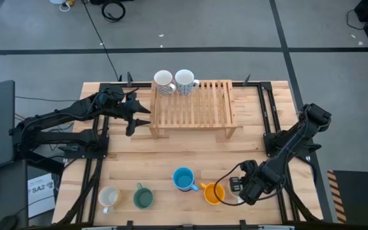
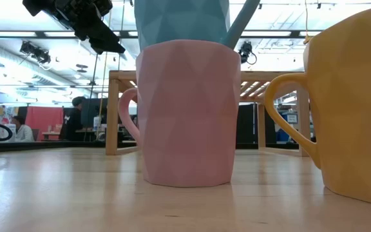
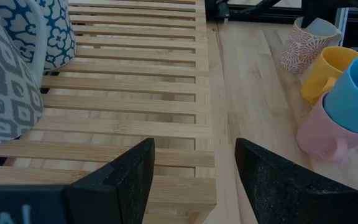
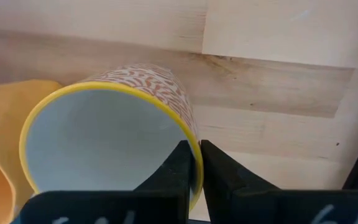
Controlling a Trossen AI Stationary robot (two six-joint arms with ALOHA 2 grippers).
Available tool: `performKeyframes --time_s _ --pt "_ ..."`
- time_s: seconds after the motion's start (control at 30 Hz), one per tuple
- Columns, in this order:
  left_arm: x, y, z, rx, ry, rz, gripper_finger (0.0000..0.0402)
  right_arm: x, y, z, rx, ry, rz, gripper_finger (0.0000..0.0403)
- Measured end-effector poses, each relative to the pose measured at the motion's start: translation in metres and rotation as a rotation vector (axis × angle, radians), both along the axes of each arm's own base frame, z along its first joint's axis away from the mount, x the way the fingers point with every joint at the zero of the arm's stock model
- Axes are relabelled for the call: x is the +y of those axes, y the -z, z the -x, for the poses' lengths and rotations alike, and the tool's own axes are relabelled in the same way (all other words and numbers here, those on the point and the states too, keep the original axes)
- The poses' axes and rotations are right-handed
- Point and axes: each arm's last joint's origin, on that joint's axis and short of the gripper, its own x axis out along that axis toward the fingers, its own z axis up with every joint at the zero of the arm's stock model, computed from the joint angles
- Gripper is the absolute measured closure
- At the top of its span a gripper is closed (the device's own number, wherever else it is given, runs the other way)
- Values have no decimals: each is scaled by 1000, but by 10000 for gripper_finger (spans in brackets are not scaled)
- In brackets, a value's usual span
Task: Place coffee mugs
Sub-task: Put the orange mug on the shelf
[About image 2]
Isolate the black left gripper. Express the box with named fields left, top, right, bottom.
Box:
left=23, top=0, right=126, bottom=55

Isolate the blue faceted mug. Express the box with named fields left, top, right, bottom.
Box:
left=133, top=0, right=261, bottom=51

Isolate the pink faceted mug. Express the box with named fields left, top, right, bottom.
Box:
left=117, top=39, right=242, bottom=188

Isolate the yellow-orange faceted mug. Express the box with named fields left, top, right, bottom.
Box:
left=263, top=3, right=371, bottom=208

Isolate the wooden slatted rack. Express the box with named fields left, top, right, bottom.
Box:
left=105, top=70, right=312, bottom=158

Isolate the black ceiling-mounted device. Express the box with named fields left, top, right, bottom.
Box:
left=19, top=41, right=52, bottom=65
left=238, top=41, right=258, bottom=65

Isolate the person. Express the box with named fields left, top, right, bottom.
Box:
left=59, top=95, right=88, bottom=142
left=10, top=115, right=35, bottom=143

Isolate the red partition screen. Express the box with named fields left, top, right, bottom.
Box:
left=26, top=106, right=64, bottom=142

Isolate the black partition screen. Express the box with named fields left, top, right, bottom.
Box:
left=236, top=102, right=278, bottom=145

